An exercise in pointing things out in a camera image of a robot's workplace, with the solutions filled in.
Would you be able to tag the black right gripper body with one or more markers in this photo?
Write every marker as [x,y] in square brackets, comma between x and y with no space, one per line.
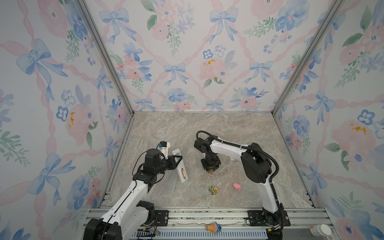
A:
[209,163]

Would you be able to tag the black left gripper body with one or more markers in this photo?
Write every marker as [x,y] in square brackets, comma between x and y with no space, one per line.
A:
[166,164]

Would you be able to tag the white remote control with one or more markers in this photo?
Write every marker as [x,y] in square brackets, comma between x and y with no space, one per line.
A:
[180,166]

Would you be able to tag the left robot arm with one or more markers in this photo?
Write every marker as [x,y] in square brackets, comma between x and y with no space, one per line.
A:
[130,212]

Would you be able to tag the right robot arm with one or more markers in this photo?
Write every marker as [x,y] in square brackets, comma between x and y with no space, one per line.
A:
[259,167]

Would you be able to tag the red green toy car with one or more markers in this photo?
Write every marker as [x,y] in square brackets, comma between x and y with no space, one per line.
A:
[213,190]

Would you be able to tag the pink pig toy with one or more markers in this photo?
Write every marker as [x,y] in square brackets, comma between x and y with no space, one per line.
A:
[237,186]

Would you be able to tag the orange blue plush toy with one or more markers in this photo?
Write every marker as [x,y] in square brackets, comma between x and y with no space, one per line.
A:
[214,228]

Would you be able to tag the white cup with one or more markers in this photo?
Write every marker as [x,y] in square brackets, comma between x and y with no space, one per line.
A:
[321,230]

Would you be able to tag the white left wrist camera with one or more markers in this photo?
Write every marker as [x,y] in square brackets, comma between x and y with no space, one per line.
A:
[164,146]

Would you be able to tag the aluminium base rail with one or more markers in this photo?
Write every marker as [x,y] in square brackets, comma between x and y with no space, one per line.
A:
[190,224]

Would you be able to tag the aluminium corner post left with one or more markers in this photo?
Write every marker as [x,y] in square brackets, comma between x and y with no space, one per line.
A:
[95,34]

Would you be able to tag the aluminium corner post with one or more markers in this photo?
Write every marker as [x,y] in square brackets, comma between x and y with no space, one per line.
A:
[328,19]
[95,34]

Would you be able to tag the aluminium corner post right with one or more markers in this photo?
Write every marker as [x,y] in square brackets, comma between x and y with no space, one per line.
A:
[328,19]

